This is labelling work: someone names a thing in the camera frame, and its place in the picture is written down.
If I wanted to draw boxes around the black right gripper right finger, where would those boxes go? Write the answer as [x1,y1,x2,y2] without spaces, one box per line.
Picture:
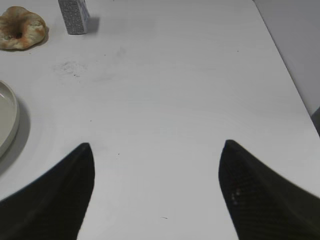
[218,139,320,240]

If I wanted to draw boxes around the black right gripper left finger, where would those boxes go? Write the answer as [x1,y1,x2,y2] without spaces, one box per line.
[0,142,95,240]

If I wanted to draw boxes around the pale grey ceramic plate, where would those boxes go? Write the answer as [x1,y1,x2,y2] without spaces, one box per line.
[0,80,20,157]

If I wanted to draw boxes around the brown twisted bread roll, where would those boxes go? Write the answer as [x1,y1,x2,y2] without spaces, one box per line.
[0,6,47,50]

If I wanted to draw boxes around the grey printed carton box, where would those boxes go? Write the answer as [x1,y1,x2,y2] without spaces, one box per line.
[58,0,90,35]

